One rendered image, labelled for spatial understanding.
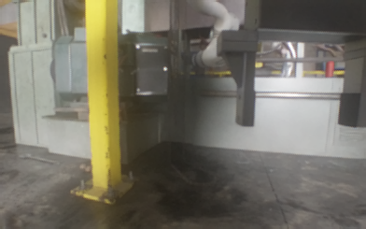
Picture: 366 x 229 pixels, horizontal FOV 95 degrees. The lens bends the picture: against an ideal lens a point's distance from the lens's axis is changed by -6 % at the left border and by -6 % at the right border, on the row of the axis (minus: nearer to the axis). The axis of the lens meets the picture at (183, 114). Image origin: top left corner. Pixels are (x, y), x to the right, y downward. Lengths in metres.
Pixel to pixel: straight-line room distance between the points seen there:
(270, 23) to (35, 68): 1.81
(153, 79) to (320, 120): 1.28
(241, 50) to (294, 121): 1.45
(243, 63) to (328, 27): 0.09
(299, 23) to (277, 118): 1.39
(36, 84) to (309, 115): 2.20
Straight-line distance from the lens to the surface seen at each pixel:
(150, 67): 1.22
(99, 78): 0.86
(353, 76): 0.29
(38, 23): 2.01
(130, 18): 2.07
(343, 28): 0.25
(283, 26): 0.22
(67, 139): 1.54
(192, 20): 1.76
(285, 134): 1.63
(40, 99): 1.86
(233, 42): 0.21
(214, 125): 1.58
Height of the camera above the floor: 0.46
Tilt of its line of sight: 7 degrees down
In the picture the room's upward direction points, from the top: 1 degrees clockwise
